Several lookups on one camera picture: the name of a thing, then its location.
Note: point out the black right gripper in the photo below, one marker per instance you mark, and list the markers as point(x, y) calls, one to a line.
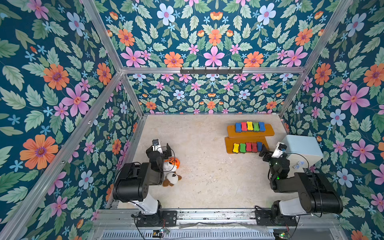
point(267, 155)

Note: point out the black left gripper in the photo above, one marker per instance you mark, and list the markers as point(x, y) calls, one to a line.
point(166, 153)

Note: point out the green eraser top shelf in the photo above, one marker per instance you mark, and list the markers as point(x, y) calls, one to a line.
point(256, 126)

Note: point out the green eraser shelf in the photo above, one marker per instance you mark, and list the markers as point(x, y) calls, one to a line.
point(256, 126)
point(243, 148)

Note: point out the yellow eraser top shelf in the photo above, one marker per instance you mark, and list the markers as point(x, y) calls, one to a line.
point(250, 126)

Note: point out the yellow eraser shelf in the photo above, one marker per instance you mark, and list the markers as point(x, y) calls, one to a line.
point(250, 126)
point(236, 148)

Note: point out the red eraser top shelf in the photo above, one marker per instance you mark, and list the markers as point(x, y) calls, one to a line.
point(244, 127)

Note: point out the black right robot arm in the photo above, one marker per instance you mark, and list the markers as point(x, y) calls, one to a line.
point(315, 193)

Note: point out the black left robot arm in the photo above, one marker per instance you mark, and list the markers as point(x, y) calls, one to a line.
point(134, 180)

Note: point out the blue eraser bottom shelf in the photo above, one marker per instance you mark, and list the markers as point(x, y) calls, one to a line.
point(259, 146)

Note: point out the green eraser bottom shelf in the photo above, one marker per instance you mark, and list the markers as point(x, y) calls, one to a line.
point(243, 148)

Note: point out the yellow eraser bottom shelf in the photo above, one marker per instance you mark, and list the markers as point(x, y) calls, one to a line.
point(236, 148)

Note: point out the orange wooden two-tier shelf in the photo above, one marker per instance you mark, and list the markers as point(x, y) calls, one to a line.
point(247, 137)

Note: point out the red eraser bottom right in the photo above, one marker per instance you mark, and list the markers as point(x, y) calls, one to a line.
point(254, 147)

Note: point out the orange tiger plush toy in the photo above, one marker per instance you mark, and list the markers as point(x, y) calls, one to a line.
point(171, 165)

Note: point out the red eraser bottom left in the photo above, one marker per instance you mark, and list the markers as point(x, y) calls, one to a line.
point(248, 147)

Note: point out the brown white dog plush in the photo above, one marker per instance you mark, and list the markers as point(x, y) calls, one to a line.
point(171, 179)

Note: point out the light blue box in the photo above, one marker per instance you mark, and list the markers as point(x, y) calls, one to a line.
point(302, 152)

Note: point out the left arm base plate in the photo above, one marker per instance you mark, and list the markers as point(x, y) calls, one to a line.
point(160, 219)

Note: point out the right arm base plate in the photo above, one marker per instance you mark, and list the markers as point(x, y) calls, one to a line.
point(270, 218)

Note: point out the metal front rail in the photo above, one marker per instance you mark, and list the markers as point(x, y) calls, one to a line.
point(214, 224)

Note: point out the black wall hook rail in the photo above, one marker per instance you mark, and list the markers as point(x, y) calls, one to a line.
point(216, 70)

